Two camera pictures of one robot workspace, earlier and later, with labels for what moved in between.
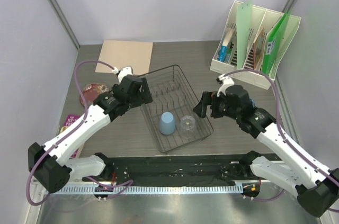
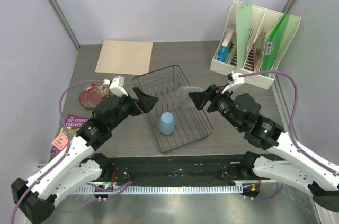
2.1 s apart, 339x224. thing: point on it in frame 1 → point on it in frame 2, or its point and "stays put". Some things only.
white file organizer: [254, 42] stays put
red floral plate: [90, 91] stays put
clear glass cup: [187, 128] → [183, 97]
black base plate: [176, 170] stays put
